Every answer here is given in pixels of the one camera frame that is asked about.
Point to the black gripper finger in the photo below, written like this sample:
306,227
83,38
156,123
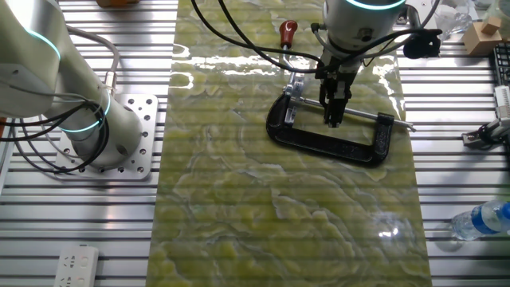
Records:
343,99
330,103

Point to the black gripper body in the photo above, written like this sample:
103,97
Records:
338,69

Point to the black C-clamp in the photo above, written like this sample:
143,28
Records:
318,143

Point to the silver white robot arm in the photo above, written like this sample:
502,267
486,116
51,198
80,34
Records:
79,103

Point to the clear glass mug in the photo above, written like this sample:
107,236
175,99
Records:
454,18

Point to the green marble pattern mat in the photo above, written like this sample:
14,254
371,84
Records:
239,199

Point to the large wooden block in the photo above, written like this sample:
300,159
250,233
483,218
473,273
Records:
478,42

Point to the small wooden block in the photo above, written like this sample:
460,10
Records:
491,24

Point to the green tinted glass jar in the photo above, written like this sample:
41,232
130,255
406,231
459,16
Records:
504,9

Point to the clear water bottle blue label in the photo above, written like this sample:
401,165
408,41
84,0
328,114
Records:
478,221

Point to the white power strip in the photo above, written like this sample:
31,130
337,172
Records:
75,267

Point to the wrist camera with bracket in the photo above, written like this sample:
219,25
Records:
422,45

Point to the silver depth camera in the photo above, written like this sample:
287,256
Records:
503,101

